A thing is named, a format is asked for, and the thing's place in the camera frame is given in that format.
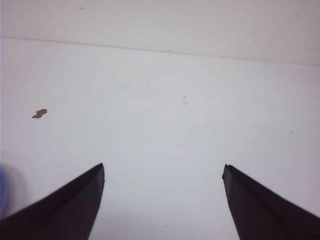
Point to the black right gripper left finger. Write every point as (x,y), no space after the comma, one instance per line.
(68,213)

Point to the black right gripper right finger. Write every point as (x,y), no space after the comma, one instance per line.
(260,214)

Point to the blue round plate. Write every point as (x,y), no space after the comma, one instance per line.
(3,192)

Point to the small brown table chip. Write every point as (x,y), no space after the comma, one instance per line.
(40,113)

